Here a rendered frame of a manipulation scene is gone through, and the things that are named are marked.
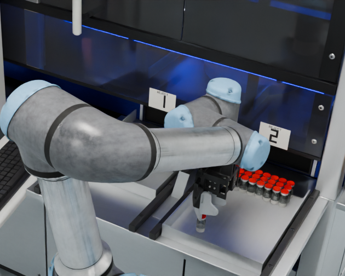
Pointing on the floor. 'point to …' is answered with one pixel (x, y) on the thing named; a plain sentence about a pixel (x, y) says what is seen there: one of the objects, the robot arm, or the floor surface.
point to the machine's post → (334, 157)
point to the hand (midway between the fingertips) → (200, 212)
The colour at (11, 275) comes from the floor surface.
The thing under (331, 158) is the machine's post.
